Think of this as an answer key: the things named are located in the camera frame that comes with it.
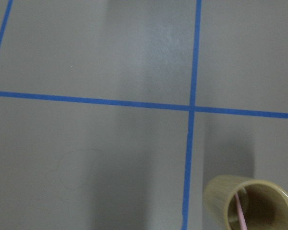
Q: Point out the tan bamboo cup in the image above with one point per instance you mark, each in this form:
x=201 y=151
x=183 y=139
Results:
x=264 y=203

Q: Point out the brown paper table cover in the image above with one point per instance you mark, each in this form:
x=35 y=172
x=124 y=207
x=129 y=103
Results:
x=114 y=114

